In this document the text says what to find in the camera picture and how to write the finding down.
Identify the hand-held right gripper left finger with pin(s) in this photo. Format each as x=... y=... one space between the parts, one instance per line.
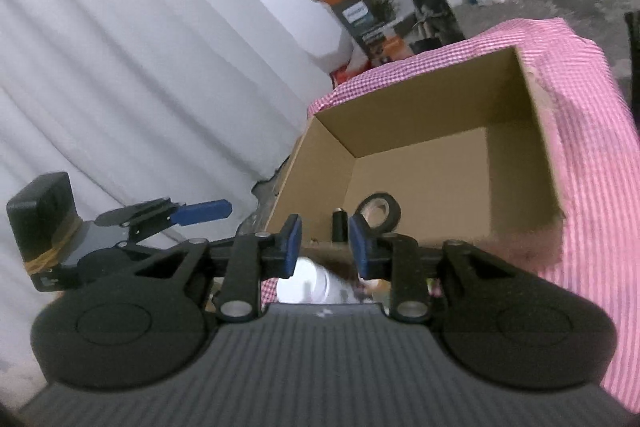
x=292 y=247

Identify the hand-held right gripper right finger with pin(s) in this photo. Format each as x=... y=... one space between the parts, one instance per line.
x=360 y=247

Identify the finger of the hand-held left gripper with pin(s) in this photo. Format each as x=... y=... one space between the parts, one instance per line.
x=205 y=211

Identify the small black cylinder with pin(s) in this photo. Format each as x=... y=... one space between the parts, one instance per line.
x=340 y=227

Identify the white capped white bottle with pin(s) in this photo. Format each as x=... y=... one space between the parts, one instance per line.
x=305 y=282

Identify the brown cardboard box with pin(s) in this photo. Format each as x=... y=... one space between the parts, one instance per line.
x=425 y=177

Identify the black tape roll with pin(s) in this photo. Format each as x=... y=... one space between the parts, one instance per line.
x=395 y=207

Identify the red plastic bag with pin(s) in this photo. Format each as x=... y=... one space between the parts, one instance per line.
x=345 y=77

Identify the white curtain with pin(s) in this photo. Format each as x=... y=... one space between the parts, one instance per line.
x=125 y=57

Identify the pink checked tablecloth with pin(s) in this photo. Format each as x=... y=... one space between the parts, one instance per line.
x=590 y=157

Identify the black metal frame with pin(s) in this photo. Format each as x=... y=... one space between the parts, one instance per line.
x=633 y=57

